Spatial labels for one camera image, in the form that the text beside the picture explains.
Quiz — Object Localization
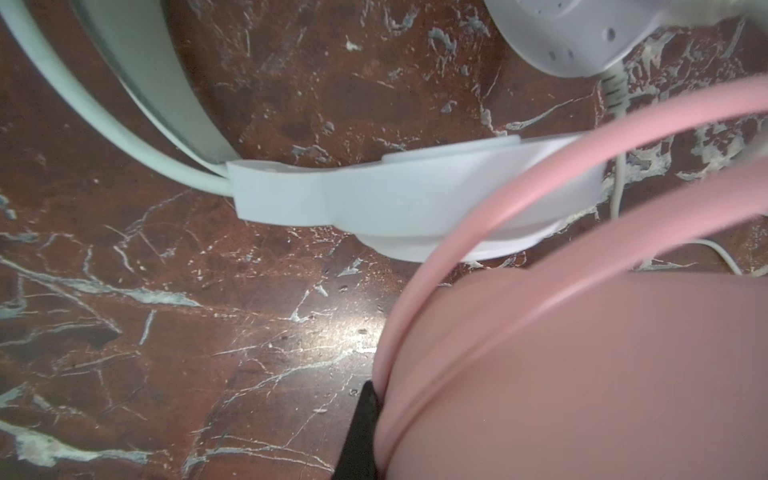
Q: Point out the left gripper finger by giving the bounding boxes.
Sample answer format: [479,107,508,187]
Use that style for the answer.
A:
[331,381,381,480]

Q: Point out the pink cat-ear headphones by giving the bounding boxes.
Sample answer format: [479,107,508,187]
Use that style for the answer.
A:
[370,76,768,480]

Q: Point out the white headphones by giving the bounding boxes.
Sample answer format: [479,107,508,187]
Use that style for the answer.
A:
[1,1,767,262]

